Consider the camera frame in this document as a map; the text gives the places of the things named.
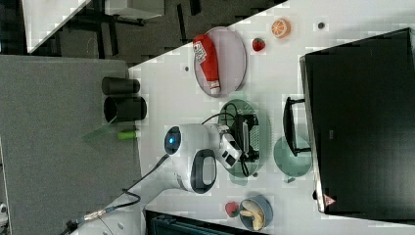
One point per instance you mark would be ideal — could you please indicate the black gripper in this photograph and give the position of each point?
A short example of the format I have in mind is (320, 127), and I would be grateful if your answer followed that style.
(241, 130)

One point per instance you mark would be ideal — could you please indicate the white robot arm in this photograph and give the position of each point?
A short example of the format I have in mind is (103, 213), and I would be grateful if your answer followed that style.
(192, 153)

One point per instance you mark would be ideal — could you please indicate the green mug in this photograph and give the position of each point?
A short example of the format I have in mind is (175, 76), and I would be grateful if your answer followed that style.
(293, 166)

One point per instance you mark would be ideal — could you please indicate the grey round plate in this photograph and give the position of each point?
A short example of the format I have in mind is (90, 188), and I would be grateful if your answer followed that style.
(232, 61)

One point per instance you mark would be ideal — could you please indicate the blue bowl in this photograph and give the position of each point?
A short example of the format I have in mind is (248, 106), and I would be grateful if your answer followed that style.
(266, 209)

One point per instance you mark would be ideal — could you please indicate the red apple toy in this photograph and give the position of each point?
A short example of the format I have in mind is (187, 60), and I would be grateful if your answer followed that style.
(232, 209)

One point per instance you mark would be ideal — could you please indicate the banana toy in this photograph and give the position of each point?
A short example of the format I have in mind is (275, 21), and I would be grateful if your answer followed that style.
(254, 212)

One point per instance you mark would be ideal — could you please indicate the red strawberry toy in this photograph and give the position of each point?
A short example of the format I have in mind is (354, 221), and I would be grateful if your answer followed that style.
(258, 44)

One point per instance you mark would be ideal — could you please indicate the red ketchup bottle toy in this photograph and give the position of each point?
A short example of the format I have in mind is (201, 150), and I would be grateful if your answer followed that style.
(206, 57)

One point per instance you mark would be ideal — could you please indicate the orange slice toy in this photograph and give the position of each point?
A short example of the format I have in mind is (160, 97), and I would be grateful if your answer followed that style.
(281, 28)

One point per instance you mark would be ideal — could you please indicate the black pot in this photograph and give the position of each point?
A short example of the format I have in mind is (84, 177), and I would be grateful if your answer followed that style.
(121, 109)

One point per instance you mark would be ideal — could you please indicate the silver black toaster oven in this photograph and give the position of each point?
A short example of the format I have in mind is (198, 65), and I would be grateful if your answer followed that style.
(359, 99)

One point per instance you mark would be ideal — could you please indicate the black cylinder cup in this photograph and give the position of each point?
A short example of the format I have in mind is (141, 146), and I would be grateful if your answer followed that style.
(118, 86)

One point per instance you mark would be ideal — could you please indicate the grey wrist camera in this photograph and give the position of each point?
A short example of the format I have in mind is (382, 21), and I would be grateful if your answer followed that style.
(229, 152)

